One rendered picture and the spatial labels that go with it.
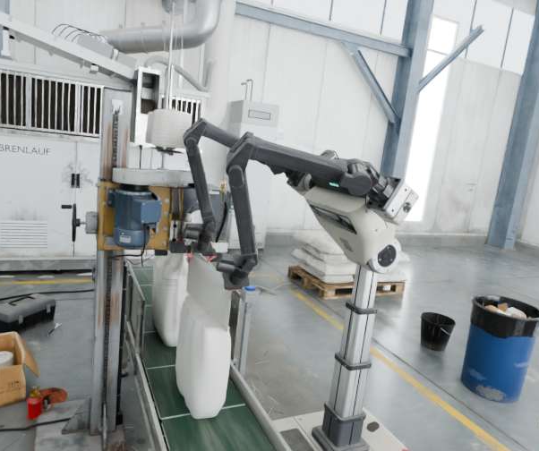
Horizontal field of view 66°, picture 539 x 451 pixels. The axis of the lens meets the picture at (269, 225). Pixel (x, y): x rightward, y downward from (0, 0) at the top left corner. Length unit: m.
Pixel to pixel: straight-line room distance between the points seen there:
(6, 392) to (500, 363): 3.12
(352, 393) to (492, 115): 8.29
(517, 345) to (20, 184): 4.49
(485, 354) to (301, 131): 4.58
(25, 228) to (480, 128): 8.07
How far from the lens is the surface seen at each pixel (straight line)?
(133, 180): 1.82
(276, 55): 6.75
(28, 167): 4.77
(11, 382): 2.87
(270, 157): 1.26
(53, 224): 4.85
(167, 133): 1.85
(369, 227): 1.57
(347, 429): 2.11
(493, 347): 3.40
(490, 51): 9.68
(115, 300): 2.24
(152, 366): 2.41
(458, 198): 9.35
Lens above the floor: 1.58
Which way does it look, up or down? 11 degrees down
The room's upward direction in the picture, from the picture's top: 7 degrees clockwise
